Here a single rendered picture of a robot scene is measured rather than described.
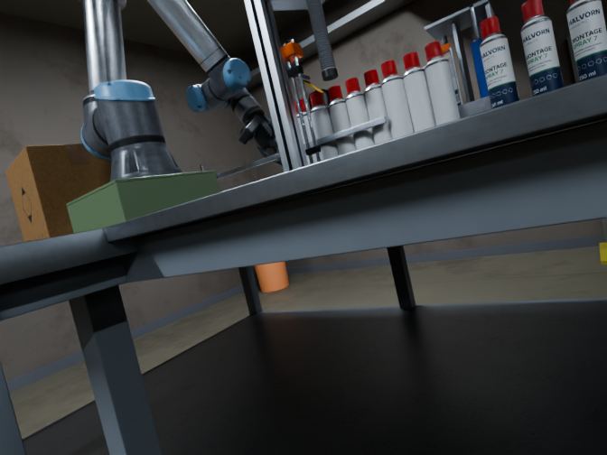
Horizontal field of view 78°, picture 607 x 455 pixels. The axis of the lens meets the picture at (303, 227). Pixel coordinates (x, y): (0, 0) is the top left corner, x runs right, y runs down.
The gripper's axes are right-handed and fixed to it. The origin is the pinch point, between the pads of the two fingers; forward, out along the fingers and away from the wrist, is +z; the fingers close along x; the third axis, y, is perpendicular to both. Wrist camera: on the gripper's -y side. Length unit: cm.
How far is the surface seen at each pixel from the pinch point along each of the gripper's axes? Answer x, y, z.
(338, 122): -19.7, -1.4, 4.9
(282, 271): 202, 221, -31
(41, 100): 172, 64, -237
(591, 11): -67, -2, 29
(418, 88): -38.6, -1.5, 14.6
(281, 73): -21.0, -13.5, -9.2
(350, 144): -17.8, -0.7, 11.1
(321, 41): -32.1, -11.1, -6.9
